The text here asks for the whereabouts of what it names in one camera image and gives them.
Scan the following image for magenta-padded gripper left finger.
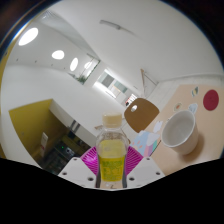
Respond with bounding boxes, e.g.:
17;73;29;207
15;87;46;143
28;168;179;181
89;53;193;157
57;146;101;189

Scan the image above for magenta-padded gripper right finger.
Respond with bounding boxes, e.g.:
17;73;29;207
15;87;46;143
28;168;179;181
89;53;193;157
124;145;166;189

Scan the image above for clear bottle with yellow label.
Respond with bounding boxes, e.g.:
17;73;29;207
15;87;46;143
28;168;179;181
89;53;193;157
95;113;128;184

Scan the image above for light blue printed paper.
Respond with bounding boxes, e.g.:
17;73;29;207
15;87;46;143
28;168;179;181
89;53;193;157
131;119;164;158

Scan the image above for white hanging sign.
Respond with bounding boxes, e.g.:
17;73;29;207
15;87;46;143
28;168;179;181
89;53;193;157
39;132;49;153

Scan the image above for white ceramic mug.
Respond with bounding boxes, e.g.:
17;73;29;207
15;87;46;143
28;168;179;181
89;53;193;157
161;109;200;156

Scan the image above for brown wooden chairs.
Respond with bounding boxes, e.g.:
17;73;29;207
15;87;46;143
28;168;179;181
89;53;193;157
123;97;160;134

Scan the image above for green potted plant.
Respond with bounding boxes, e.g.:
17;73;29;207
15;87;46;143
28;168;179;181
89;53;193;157
74;74;89;84

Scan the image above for flat round red coaster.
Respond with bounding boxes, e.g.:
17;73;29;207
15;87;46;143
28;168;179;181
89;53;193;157
202;89;220;112

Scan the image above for round ceiling lights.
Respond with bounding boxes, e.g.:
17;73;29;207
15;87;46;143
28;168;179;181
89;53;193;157
18;27;94;73

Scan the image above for grey wall lamp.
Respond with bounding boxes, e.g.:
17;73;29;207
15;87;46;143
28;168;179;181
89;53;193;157
99;19;122;31

